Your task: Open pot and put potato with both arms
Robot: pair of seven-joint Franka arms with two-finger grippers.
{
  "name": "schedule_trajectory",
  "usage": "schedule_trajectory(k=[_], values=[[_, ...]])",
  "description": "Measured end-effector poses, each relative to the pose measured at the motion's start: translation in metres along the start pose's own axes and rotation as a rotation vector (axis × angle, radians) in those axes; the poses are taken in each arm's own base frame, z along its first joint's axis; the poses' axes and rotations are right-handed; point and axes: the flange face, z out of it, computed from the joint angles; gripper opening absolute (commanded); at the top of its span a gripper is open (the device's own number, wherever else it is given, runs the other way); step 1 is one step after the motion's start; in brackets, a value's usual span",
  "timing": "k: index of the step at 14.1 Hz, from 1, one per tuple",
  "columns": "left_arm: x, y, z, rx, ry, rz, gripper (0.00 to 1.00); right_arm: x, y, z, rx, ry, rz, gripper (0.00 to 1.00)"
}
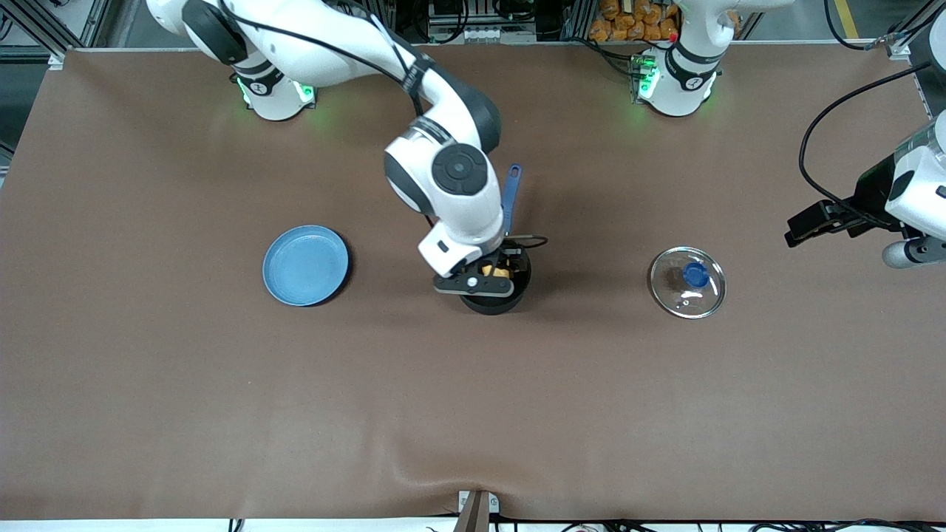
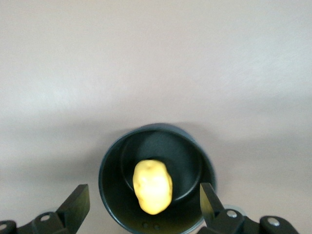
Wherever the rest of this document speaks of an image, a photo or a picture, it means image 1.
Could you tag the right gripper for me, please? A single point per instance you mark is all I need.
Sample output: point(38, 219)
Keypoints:
point(512, 259)

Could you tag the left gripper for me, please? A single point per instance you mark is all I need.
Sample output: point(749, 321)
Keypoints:
point(870, 198)

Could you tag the yellow potato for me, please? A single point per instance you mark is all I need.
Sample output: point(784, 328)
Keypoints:
point(499, 273)

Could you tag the glass lid with blue knob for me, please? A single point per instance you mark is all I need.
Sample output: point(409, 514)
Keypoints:
point(669, 295)

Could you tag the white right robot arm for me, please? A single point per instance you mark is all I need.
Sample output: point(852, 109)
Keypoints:
point(458, 199)

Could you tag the blue round plate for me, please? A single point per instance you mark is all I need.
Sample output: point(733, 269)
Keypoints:
point(305, 266)

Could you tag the brown table cover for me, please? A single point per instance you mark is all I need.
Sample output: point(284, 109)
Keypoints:
point(665, 406)

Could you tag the small white power strip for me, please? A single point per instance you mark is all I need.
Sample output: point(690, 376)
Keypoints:
point(479, 33)

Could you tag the orange snack bag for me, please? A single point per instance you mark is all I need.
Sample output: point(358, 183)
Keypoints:
point(628, 22)

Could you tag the aluminium frame profile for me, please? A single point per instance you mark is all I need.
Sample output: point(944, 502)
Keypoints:
point(898, 48)
point(96, 22)

